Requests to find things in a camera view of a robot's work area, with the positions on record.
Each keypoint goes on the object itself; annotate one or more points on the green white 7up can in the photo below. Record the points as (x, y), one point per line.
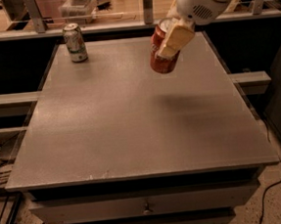
(74, 42)

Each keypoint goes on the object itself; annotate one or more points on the grey upper drawer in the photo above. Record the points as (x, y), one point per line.
(85, 210)

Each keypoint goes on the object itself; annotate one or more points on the grey metal rail frame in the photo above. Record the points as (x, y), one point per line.
(30, 17)

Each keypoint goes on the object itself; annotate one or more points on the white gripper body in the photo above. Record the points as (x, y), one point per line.
(194, 5)

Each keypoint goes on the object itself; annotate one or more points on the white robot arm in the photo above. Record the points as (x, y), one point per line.
(183, 16)

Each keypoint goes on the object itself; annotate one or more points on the clear plastic container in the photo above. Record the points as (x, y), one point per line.
(78, 11)

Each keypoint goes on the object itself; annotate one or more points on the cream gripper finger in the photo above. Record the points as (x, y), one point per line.
(177, 34)

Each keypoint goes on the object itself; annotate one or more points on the red coke can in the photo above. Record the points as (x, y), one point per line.
(158, 62)

